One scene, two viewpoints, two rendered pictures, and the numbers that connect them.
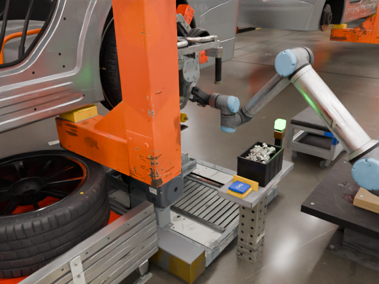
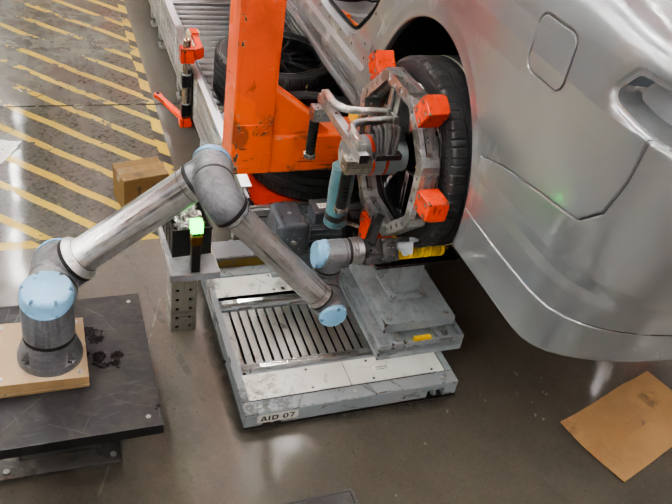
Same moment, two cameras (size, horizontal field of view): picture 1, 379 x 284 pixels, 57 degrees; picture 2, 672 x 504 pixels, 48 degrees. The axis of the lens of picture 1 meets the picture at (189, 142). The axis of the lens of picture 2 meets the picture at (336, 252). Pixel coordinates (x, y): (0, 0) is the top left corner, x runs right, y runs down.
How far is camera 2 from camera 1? 355 cm
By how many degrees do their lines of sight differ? 94
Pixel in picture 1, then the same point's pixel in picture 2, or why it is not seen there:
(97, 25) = (382, 39)
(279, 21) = not seen: outside the picture
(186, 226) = (260, 284)
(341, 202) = (99, 323)
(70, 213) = not seen: hidden behind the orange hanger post
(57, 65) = (361, 52)
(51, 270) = (218, 128)
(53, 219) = not seen: hidden behind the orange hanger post
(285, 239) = (165, 364)
